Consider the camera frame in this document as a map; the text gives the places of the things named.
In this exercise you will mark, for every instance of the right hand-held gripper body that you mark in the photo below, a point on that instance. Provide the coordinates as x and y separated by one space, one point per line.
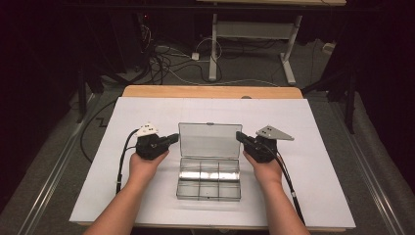
262 148

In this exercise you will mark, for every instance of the aluminium floor rail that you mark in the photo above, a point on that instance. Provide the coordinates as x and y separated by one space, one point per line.
52 182
375 196

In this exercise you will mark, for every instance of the person's right hand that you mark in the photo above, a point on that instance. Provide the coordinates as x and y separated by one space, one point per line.
269 174

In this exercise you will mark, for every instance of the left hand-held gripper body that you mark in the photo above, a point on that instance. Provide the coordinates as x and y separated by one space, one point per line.
150 147

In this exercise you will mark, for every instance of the person's left hand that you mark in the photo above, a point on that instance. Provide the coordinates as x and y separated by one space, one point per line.
143 171

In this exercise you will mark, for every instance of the white power adapter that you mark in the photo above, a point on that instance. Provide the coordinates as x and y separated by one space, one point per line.
195 56

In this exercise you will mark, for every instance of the clear plastic compartment box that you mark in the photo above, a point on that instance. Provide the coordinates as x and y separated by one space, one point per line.
208 143

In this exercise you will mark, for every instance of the wooden table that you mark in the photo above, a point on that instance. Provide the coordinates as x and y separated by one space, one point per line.
195 92

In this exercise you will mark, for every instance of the white metal frame desk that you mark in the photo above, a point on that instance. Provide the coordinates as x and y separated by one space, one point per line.
254 30

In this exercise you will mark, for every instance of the white table cover sheet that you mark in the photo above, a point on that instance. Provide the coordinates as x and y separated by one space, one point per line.
293 114

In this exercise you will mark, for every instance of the black metal stand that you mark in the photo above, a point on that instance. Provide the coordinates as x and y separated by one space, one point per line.
81 98
350 104

